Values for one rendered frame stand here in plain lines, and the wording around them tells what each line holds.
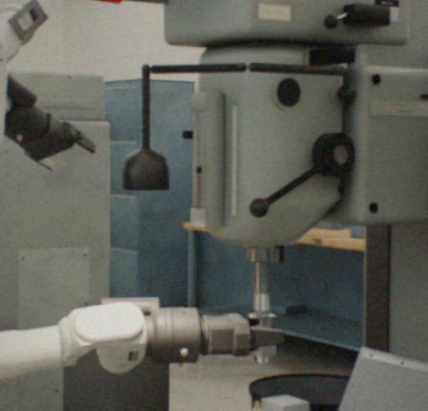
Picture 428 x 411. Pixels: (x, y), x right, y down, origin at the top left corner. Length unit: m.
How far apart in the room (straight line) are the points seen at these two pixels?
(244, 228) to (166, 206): 7.45
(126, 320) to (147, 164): 0.26
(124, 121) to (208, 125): 7.49
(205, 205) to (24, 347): 0.35
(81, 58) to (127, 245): 2.81
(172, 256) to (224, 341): 7.47
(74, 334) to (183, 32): 0.50
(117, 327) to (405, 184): 0.52
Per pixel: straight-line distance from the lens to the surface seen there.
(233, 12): 1.63
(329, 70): 1.62
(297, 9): 1.66
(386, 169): 1.77
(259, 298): 1.76
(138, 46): 10.34
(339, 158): 1.68
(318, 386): 4.06
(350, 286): 7.91
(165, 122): 9.10
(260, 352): 1.77
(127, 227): 9.13
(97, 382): 2.09
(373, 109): 1.75
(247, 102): 1.66
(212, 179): 1.68
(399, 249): 2.06
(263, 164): 1.65
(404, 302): 2.06
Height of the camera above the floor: 1.47
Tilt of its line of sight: 3 degrees down
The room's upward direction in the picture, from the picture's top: straight up
